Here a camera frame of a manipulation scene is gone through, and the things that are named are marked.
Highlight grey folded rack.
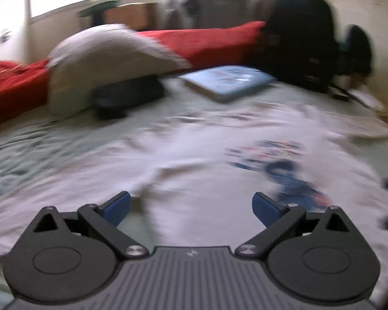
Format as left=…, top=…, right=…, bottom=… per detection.
left=163, top=0, right=188, bottom=29

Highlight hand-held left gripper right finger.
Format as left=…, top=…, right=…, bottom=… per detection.
left=235, top=192, right=359, bottom=260

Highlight green stool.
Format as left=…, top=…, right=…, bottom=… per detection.
left=78, top=1, right=122, bottom=31

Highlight white t-shirt with blue print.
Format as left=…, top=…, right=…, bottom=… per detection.
left=0, top=102, right=388, bottom=301

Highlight black pouch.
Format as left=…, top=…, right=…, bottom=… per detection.
left=91, top=75, right=166, bottom=120

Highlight blue book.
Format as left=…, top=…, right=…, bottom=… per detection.
left=177, top=65, right=277, bottom=103

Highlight grey-green pillow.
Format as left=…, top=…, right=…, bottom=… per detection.
left=47, top=24, right=192, bottom=117

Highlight cardboard box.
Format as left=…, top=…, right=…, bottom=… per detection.
left=105, top=3, right=159, bottom=33

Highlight stack of papers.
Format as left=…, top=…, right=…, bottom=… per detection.
left=349, top=89, right=387, bottom=112

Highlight red quilt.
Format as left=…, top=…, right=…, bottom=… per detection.
left=0, top=21, right=267, bottom=130

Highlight black backpack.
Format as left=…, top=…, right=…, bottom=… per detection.
left=246, top=0, right=341, bottom=94

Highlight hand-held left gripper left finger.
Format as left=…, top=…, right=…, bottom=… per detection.
left=32, top=191, right=149, bottom=260

